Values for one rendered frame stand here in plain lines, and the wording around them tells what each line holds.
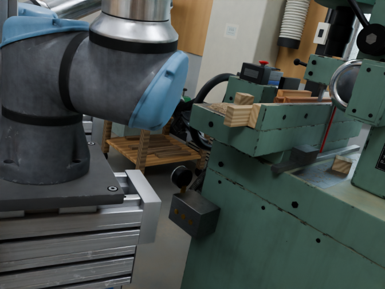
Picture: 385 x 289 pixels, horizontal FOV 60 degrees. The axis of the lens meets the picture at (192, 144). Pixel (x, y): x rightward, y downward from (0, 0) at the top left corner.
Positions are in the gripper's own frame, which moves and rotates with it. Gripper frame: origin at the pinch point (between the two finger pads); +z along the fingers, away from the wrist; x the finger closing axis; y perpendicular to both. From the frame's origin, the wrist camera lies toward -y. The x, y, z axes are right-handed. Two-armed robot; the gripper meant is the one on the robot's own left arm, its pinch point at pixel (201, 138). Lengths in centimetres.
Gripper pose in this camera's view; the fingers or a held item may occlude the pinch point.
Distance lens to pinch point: 127.9
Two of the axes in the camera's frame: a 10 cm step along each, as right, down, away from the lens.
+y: -4.9, 6.5, 5.8
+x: -7.5, 0.3, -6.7
